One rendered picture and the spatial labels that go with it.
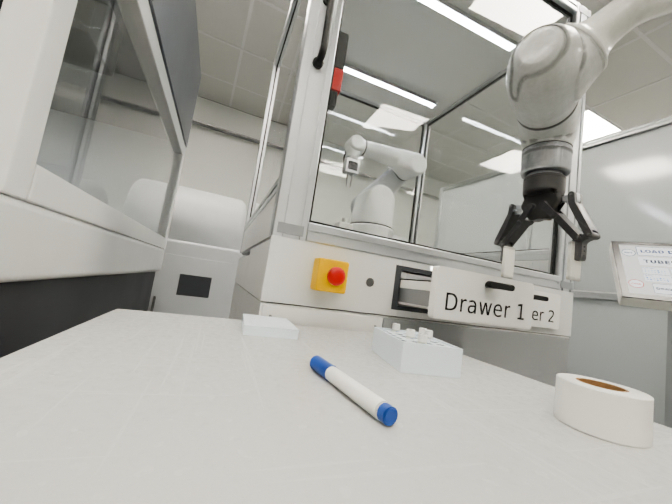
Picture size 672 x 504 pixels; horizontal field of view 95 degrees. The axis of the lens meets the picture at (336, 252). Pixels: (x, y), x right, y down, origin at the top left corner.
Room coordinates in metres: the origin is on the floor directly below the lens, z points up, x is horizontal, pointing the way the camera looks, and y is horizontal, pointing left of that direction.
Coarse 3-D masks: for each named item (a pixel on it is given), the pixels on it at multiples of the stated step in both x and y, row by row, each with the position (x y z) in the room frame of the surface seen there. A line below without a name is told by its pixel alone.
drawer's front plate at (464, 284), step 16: (432, 272) 0.65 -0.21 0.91; (448, 272) 0.65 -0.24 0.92; (464, 272) 0.66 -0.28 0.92; (432, 288) 0.65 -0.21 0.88; (448, 288) 0.65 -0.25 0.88; (464, 288) 0.66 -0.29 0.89; (480, 288) 0.68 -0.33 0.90; (528, 288) 0.73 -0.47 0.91; (432, 304) 0.64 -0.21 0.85; (448, 304) 0.65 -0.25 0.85; (464, 304) 0.66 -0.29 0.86; (512, 304) 0.71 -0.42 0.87; (528, 304) 0.73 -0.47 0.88; (464, 320) 0.67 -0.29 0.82; (480, 320) 0.68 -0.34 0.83; (496, 320) 0.70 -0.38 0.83; (512, 320) 0.72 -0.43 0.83; (528, 320) 0.73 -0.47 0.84
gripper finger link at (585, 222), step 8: (568, 200) 0.56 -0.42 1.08; (576, 200) 0.55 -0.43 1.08; (576, 208) 0.55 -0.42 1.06; (584, 208) 0.55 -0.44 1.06; (576, 216) 0.54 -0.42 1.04; (584, 216) 0.54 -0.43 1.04; (584, 224) 0.53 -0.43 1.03; (592, 224) 0.53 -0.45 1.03; (584, 232) 0.53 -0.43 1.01; (592, 232) 0.52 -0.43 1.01
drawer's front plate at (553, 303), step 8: (552, 296) 0.97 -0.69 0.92; (560, 296) 0.98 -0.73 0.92; (536, 304) 0.94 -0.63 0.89; (544, 304) 0.95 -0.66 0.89; (552, 304) 0.97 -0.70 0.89; (544, 312) 0.96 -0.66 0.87; (552, 312) 0.97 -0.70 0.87; (536, 320) 0.94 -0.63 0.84; (544, 320) 0.96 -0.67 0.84; (552, 320) 0.97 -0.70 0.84; (552, 328) 0.97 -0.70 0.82
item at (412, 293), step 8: (408, 280) 0.76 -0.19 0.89; (400, 288) 0.79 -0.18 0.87; (408, 288) 0.76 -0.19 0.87; (416, 288) 0.73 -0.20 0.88; (424, 288) 0.70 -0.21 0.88; (400, 296) 0.78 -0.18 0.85; (408, 296) 0.75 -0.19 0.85; (416, 296) 0.72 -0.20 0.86; (424, 296) 0.69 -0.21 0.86; (408, 304) 0.75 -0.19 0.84; (416, 304) 0.72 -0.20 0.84; (424, 304) 0.69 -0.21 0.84
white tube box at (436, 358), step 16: (384, 336) 0.47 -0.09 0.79; (400, 336) 0.47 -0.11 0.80; (416, 336) 0.50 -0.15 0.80; (384, 352) 0.46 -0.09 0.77; (400, 352) 0.40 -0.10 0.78; (416, 352) 0.40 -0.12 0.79; (432, 352) 0.41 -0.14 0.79; (448, 352) 0.41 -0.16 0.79; (400, 368) 0.40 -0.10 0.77; (416, 368) 0.40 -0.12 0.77; (432, 368) 0.41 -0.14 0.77; (448, 368) 0.41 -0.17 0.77
